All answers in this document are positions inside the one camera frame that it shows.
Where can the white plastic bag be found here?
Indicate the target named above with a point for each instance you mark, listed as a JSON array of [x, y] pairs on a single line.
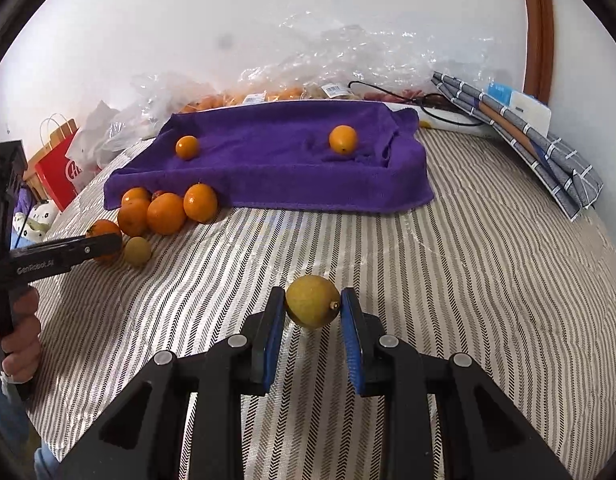
[[90, 140]]

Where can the grey checkered folded cloth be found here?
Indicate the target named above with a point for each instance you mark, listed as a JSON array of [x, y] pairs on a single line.
[[553, 160]]

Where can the yellow-green lemon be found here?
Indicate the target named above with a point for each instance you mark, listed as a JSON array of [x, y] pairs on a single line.
[[310, 302]]

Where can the small yellow round fruit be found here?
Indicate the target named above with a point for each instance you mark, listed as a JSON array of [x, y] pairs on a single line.
[[137, 251]]

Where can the clear bag of brown fruit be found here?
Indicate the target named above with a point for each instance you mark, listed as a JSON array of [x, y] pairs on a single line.
[[333, 90]]

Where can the purple towel covered tray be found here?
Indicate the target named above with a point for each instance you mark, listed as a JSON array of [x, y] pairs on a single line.
[[268, 160]]

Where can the clear bag of red fruit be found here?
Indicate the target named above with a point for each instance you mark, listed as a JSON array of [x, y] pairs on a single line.
[[393, 95]]

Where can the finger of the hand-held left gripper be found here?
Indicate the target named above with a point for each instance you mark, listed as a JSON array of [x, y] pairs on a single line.
[[88, 249]]

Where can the clear bag of oranges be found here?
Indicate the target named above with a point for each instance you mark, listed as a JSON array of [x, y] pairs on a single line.
[[268, 95]]

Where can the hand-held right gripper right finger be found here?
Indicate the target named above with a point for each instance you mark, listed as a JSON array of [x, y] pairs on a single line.
[[350, 345]]

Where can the red paper shopping bag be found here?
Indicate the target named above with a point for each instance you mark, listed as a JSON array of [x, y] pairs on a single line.
[[58, 170]]

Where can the blue and white tissue pack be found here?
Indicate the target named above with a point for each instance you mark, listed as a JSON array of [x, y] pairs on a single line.
[[523, 107]]

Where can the person's left hand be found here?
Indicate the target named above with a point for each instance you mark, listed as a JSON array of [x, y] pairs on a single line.
[[27, 350]]

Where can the brown wooden door frame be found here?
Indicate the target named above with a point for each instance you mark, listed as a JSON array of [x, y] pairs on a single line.
[[538, 35]]

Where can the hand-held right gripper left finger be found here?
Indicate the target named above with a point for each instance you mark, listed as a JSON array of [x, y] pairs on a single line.
[[274, 340]]

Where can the yellowish orange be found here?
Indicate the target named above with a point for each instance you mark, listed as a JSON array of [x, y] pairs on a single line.
[[343, 139]]

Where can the crumpled clear plastic bag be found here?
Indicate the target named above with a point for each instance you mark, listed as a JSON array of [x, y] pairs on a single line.
[[378, 50]]

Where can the white dotted soft item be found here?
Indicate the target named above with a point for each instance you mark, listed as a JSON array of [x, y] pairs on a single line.
[[38, 220]]

